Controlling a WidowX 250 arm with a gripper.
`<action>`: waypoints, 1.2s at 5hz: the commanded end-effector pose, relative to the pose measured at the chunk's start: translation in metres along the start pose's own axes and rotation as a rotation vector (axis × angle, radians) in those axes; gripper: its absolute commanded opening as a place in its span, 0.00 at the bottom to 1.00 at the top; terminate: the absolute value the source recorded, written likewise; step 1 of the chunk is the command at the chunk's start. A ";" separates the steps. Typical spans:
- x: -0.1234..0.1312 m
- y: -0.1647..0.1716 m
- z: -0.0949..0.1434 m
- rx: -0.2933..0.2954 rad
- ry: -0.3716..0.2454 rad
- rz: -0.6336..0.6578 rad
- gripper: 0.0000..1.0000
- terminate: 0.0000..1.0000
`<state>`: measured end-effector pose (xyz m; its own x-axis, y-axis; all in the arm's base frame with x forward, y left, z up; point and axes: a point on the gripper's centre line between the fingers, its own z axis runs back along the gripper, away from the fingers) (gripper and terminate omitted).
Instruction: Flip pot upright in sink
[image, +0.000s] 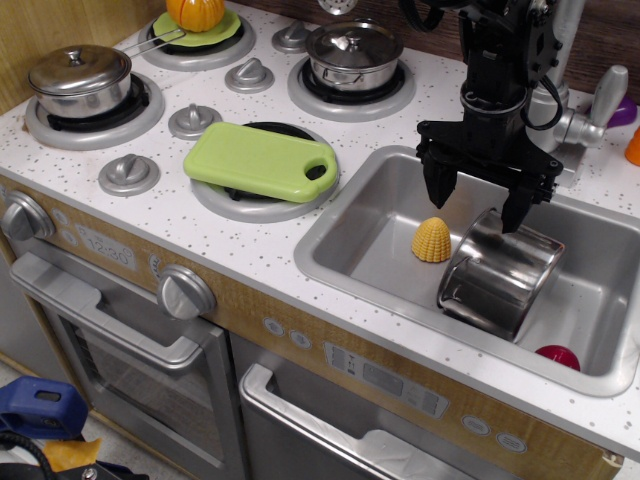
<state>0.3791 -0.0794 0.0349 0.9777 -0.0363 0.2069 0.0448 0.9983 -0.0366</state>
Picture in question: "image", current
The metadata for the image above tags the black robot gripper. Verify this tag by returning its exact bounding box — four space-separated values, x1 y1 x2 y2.
417 89 562 234

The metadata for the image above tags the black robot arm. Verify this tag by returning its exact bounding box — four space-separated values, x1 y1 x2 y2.
399 1 563 233

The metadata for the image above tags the silver toy sink basin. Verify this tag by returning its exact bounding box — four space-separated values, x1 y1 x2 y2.
294 146 639 397

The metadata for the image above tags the yellow toy corn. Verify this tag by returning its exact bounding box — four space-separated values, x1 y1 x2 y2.
411 217 452 263

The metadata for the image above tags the silver toy faucet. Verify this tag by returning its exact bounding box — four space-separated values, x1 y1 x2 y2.
526 1 629 187

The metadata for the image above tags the orange toy item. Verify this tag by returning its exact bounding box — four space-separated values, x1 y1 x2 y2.
624 128 640 166

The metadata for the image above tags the purple toy item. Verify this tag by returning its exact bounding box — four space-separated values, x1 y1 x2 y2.
587 96 638 128

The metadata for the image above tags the red toy ball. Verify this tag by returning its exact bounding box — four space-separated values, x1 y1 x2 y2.
535 344 581 372

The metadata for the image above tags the green plastic cutting board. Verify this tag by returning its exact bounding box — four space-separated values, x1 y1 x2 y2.
184 122 338 203

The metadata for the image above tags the hanging steel strainer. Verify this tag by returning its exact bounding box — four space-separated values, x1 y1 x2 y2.
318 0 358 16

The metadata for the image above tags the grey stove knob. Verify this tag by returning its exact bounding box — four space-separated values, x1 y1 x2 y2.
271 20 311 54
224 57 275 94
98 154 161 197
168 103 222 141

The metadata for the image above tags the toy dishwasher door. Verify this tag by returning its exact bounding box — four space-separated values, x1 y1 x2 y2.
238 332 516 480

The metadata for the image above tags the green toy plate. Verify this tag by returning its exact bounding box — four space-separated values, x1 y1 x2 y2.
151 9 241 48

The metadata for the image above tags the silver oven dial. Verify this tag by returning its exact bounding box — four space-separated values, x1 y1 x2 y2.
1 190 56 241
156 264 216 321

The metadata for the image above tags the orange toy pumpkin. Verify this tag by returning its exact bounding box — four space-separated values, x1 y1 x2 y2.
165 0 225 33

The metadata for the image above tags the toy oven door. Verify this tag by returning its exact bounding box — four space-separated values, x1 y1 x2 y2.
10 253 245 479

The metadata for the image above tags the blue clamp tool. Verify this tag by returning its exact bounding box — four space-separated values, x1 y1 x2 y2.
1 376 89 440

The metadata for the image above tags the back right burner ring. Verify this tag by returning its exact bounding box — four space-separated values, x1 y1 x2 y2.
286 55 417 123

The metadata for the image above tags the back left burner ring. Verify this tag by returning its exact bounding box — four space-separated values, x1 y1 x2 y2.
137 11 258 73

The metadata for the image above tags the front left burner ring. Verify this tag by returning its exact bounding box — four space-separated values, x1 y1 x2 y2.
24 73 166 152

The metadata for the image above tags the lidded steel pot with handle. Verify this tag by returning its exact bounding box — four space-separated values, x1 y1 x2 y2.
28 39 158 119

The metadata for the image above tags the black cable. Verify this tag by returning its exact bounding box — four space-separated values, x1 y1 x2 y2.
0 430 56 480

